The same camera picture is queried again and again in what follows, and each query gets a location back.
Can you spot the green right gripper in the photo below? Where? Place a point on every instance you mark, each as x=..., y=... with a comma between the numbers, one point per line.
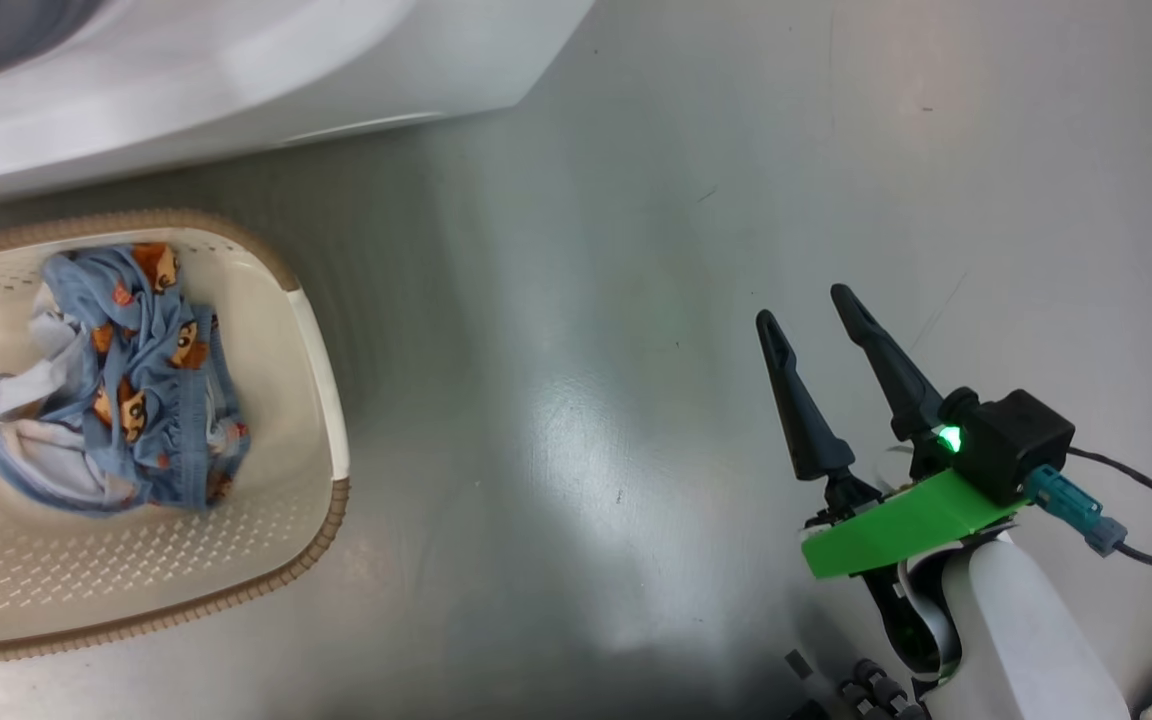
x=886, y=530

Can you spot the blue bear-print garment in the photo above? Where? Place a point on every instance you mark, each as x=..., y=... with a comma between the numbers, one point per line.
x=156, y=400

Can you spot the white garment with blue trim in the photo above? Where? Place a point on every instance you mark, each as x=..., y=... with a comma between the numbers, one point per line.
x=46, y=450

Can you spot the dark robot base fittings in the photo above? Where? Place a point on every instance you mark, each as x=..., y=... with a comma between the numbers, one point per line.
x=866, y=690

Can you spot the white front-load washing machine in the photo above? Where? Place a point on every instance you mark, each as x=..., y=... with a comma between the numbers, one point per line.
x=236, y=60

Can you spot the cream perforated laundry basket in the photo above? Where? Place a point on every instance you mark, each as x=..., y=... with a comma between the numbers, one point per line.
x=276, y=500

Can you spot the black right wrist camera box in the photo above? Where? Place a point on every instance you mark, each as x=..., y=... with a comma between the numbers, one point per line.
x=1016, y=440

